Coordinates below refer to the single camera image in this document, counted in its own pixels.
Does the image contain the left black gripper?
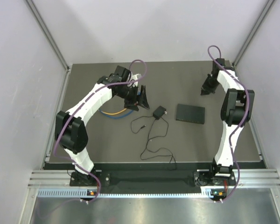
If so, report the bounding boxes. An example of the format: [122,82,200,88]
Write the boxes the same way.
[116,84,149,111]

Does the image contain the blue ethernet cable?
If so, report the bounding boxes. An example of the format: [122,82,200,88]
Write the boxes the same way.
[100,109,134,119]

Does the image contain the grey slotted cable duct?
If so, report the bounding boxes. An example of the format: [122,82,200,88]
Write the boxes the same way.
[37,189,223,198]

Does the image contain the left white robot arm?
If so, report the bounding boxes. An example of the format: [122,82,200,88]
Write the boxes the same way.
[55,66,150,185]

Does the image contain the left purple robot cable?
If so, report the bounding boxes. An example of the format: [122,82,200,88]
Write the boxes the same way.
[53,59,148,203]

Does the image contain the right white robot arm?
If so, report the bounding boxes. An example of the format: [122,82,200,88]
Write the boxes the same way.
[196,58,255,186]

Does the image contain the yellow ethernet cable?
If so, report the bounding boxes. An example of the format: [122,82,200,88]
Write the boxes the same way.
[100,107,129,116]

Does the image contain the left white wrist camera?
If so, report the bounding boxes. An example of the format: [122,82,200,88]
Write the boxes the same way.
[130,73,142,82]

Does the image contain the black network switch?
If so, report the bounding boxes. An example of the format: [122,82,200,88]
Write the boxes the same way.
[175,104,205,125]

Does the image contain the black power adapter cable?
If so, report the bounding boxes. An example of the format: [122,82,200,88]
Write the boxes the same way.
[130,105,177,171]

